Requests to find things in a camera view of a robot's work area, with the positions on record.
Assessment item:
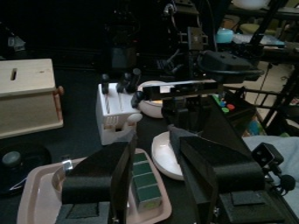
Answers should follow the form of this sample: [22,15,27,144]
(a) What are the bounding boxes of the white toy spoon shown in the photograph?
[126,112,146,127]

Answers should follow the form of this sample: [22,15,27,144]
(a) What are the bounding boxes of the small black camera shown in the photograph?
[250,142,286,168]

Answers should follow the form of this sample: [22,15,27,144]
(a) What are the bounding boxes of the black lid grey knob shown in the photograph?
[0,142,52,197]

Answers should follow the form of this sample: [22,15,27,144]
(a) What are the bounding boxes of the black metal stand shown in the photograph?
[223,63,299,138]

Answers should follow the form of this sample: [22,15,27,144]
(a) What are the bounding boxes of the metal wire handle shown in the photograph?
[60,157,76,172]

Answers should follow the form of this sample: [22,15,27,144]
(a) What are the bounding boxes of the white pan grey handle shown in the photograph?
[150,125,196,181]

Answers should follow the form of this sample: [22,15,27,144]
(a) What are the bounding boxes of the black box coloured buttons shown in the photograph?
[202,89,259,156]

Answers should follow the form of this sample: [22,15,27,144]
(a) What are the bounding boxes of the light blue cloth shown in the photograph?
[242,134,299,218]

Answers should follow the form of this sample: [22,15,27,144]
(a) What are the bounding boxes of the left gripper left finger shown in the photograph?
[56,134,139,224]

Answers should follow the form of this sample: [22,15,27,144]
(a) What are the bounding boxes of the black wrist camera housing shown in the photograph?
[196,49,267,85]

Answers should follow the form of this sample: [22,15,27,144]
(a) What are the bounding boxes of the black-handled toy knife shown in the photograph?
[131,67,143,94]
[116,72,132,112]
[100,73,112,116]

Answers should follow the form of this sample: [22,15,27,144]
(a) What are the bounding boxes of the white background bowl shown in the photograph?
[230,0,271,11]

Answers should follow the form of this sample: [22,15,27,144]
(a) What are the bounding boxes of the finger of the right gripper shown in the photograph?
[160,97,208,133]
[131,90,146,109]

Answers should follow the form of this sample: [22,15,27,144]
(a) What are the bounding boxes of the background shelf table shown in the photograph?
[223,4,299,64]

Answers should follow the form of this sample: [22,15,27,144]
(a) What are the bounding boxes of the teal cup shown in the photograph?
[215,27,235,45]

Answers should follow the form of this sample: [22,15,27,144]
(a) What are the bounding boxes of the white toy knife block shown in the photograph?
[95,82,146,146]

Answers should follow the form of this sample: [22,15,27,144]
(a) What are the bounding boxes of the seaweed-wrapped sushi piece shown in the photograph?
[134,173,159,191]
[132,162,155,177]
[135,185,164,212]

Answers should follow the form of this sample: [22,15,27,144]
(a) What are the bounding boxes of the white toy fork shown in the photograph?
[104,115,120,130]

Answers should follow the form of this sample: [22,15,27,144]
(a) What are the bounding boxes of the wooden box with slot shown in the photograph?
[0,58,66,140]

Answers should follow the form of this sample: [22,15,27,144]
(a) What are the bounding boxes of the white pot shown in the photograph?
[135,80,174,120]

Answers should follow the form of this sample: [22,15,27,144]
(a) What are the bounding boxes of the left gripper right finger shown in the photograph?
[179,136,293,224]

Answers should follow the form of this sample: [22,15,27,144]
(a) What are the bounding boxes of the pink plastic tray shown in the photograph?
[16,148,174,224]

